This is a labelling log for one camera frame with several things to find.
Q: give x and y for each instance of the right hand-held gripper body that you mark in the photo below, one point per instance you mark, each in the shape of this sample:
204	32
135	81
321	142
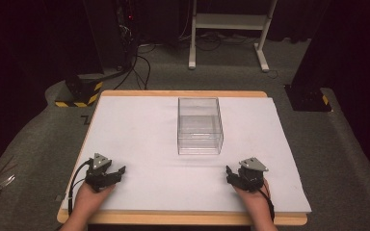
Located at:
250	174

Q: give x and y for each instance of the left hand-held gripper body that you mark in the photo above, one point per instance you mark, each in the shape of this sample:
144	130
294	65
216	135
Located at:
98	173

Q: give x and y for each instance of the person's left hand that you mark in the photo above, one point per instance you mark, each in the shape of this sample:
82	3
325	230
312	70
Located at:
88	202

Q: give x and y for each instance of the white table mat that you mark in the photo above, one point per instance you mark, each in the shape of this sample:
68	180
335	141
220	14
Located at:
160	179

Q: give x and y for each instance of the clear plastic box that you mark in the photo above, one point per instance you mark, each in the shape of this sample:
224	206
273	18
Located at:
200	128

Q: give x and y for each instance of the wooden table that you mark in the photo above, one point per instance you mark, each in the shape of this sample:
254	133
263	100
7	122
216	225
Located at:
179	219

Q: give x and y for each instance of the black yellow striped stand base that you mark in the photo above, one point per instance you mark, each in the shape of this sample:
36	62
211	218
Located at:
80	91

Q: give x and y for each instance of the white metal stand frame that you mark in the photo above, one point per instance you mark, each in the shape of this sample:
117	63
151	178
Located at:
228	21

